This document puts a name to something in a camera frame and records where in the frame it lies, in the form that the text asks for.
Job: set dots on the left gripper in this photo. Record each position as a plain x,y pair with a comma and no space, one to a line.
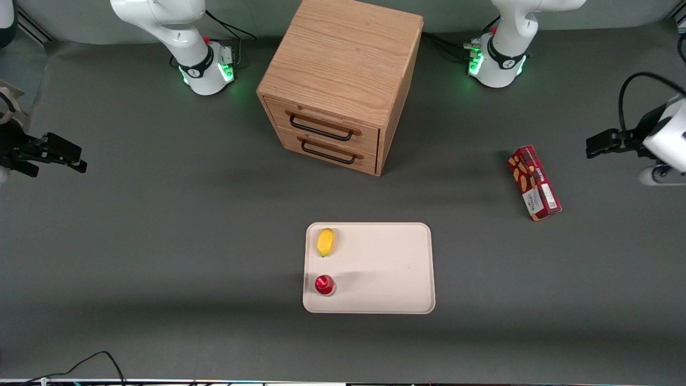
631,141

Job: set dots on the red cookie box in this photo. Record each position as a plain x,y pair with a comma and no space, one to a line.
533,182

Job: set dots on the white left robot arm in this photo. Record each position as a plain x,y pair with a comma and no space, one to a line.
509,32

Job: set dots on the beige plastic tray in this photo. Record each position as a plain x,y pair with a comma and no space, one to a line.
375,273

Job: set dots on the dark grey table mat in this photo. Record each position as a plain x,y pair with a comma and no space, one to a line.
161,241

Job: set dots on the wooden drawer front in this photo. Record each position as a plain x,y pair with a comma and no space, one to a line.
332,155
327,115

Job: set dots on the yellow lemon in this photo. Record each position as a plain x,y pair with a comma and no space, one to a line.
325,242

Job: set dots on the wooden drawer cabinet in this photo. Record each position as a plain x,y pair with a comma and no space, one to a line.
343,59

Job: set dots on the red can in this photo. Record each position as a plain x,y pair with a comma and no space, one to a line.
324,284

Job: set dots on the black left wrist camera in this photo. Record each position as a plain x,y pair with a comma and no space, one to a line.
616,138

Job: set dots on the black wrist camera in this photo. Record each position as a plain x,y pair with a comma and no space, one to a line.
616,138
59,147

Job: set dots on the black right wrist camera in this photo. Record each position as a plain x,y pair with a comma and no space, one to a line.
59,147

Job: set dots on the beige bracket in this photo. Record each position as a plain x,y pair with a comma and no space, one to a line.
16,110

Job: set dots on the aluminium frame rail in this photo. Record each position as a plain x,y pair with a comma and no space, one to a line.
35,26

